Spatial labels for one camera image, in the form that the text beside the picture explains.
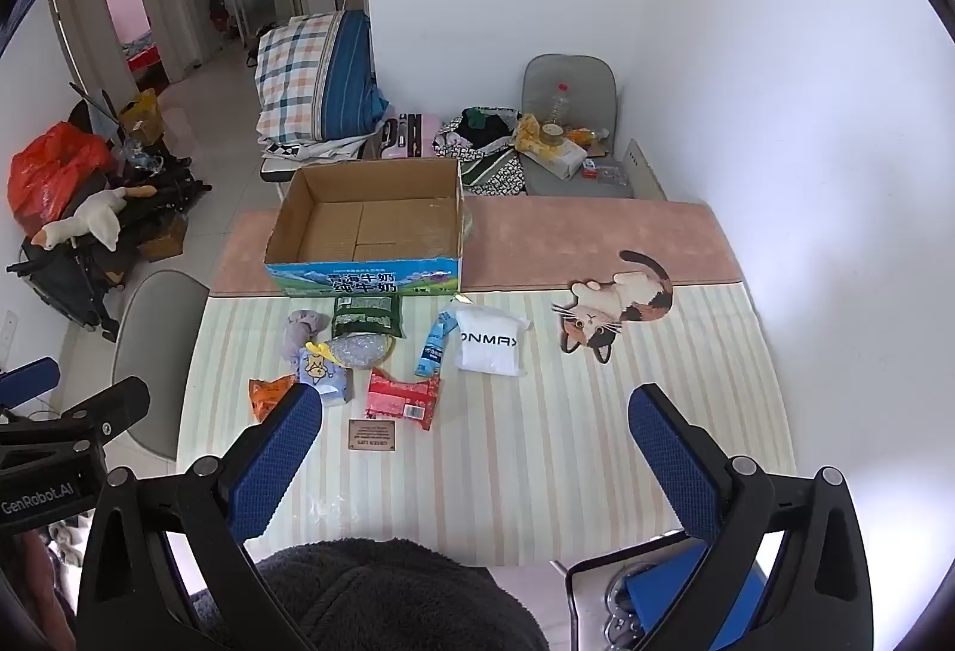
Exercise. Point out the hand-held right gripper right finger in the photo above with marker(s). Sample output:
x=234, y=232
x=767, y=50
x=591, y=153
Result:
x=671, y=464

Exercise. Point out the orange plastic bag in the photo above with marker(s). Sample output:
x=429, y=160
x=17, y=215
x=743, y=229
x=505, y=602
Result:
x=52, y=166

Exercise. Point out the blue cartoon tissue pack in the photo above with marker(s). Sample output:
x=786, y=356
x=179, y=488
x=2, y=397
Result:
x=321, y=375

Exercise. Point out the orange snack packet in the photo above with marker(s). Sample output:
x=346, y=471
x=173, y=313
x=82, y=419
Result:
x=267, y=397

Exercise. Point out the clear plastic bottle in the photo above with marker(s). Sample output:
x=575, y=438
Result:
x=558, y=118

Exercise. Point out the pink suitcase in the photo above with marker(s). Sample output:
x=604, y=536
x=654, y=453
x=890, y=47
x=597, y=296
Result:
x=418, y=136

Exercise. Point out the folded plaid quilt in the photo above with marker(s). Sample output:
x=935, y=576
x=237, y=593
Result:
x=306, y=69

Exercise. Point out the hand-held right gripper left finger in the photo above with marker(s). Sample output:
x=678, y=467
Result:
x=276, y=464

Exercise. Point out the green snack packet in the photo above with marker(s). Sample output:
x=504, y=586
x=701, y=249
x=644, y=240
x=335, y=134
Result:
x=365, y=315

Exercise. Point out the silver roll with yellow ends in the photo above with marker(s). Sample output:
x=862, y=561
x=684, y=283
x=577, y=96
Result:
x=358, y=350

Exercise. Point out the red snack packet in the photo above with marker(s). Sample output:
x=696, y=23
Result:
x=399, y=397

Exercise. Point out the cat-shaped mat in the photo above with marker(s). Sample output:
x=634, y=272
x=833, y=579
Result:
x=604, y=308

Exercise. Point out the pink table mat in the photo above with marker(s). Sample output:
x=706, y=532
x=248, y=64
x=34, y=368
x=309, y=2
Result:
x=597, y=241

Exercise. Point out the black and white patterned bag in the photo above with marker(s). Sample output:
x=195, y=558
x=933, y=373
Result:
x=492, y=173

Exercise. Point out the purple-grey cloth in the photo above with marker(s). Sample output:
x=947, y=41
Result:
x=302, y=326

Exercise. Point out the black stroller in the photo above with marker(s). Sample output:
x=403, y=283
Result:
x=67, y=278

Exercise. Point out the white perforated panel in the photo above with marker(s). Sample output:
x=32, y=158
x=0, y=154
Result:
x=643, y=170

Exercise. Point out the yellow paper bag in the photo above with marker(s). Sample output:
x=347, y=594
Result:
x=142, y=110

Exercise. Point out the small brown plaque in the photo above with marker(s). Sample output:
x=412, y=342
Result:
x=371, y=435

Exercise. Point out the empty grey chair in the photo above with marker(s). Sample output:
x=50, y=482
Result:
x=157, y=323

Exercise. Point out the white pillow pack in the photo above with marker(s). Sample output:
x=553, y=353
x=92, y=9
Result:
x=489, y=341

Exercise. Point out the yellow plastic bag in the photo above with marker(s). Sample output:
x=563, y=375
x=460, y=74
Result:
x=528, y=135

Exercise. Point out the person's dark fleece clothing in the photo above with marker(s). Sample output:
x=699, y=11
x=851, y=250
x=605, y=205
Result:
x=388, y=599

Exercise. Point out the white wall socket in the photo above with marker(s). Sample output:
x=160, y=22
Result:
x=7, y=328

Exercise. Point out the grey chair with clutter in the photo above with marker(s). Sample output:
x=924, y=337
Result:
x=567, y=73

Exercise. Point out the slim blue packet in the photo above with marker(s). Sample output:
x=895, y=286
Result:
x=433, y=345

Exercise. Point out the cardboard box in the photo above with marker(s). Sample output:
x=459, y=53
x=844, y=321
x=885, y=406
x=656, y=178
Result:
x=358, y=282

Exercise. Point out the white goose plush toy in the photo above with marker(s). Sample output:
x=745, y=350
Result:
x=97, y=215

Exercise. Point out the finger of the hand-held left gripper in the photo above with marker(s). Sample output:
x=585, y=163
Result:
x=112, y=408
x=30, y=376

